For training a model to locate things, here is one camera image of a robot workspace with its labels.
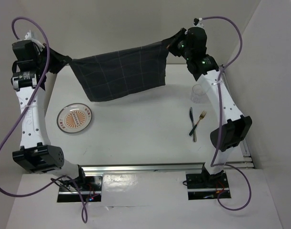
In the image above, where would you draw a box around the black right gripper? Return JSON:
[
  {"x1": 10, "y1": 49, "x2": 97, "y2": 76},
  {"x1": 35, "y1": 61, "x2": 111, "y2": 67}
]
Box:
[{"x1": 163, "y1": 27, "x2": 192, "y2": 60}]

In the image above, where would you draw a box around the dark checked cloth placemat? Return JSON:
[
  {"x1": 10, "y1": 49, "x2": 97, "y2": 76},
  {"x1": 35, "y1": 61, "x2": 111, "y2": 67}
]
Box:
[{"x1": 70, "y1": 39, "x2": 170, "y2": 102}]

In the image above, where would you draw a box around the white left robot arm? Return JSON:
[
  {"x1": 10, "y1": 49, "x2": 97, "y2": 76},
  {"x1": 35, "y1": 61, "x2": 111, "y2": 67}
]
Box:
[{"x1": 11, "y1": 31, "x2": 87, "y2": 190}]

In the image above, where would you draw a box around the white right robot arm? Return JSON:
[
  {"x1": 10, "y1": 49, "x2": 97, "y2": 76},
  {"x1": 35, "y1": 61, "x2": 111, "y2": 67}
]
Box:
[{"x1": 168, "y1": 18, "x2": 252, "y2": 187}]

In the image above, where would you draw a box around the clear drinking glass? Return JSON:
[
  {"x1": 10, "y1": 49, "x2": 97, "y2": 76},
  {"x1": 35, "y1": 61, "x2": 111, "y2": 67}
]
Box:
[{"x1": 191, "y1": 84, "x2": 209, "y2": 104}]

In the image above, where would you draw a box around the orange sunburst patterned plate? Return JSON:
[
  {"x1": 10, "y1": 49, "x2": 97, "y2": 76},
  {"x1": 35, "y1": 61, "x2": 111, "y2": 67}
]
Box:
[{"x1": 57, "y1": 103, "x2": 94, "y2": 134}]

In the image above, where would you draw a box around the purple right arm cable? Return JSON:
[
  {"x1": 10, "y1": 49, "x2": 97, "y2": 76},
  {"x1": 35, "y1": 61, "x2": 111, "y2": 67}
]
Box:
[{"x1": 201, "y1": 15, "x2": 252, "y2": 211}]

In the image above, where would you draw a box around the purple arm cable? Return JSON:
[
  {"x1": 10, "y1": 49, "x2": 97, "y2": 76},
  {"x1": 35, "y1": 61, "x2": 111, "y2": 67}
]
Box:
[
  {"x1": 201, "y1": 15, "x2": 252, "y2": 211},
  {"x1": 0, "y1": 16, "x2": 96, "y2": 218}
]

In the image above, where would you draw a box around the striped handled knife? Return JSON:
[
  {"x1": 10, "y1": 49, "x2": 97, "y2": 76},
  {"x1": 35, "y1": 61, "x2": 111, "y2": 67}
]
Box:
[{"x1": 189, "y1": 107, "x2": 197, "y2": 143}]

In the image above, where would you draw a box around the green handled gold fork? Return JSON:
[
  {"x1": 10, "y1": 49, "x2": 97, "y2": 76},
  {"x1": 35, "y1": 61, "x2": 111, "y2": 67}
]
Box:
[{"x1": 189, "y1": 111, "x2": 207, "y2": 136}]

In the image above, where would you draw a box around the aluminium front rail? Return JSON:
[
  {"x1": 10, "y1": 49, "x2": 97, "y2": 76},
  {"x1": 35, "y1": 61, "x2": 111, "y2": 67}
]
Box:
[{"x1": 30, "y1": 162, "x2": 254, "y2": 174}]

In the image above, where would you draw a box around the aluminium rail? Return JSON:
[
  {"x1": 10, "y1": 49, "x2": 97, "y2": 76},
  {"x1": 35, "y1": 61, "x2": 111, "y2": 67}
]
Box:
[
  {"x1": 30, "y1": 162, "x2": 254, "y2": 174},
  {"x1": 211, "y1": 72, "x2": 252, "y2": 168}
]

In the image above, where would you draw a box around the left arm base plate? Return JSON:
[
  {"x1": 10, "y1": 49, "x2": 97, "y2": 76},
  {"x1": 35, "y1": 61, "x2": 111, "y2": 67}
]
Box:
[{"x1": 57, "y1": 175, "x2": 103, "y2": 203}]

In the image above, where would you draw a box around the aluminium right side rail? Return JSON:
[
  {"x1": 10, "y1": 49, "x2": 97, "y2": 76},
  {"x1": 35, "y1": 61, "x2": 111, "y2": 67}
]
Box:
[{"x1": 211, "y1": 72, "x2": 252, "y2": 168}]

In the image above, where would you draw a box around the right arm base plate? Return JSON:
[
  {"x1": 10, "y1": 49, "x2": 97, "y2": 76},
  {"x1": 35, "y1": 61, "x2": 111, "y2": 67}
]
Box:
[{"x1": 182, "y1": 172, "x2": 231, "y2": 200}]

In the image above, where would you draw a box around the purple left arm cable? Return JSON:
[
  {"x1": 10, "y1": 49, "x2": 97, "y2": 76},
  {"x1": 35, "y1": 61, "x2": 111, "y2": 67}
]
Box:
[{"x1": 0, "y1": 16, "x2": 96, "y2": 218}]

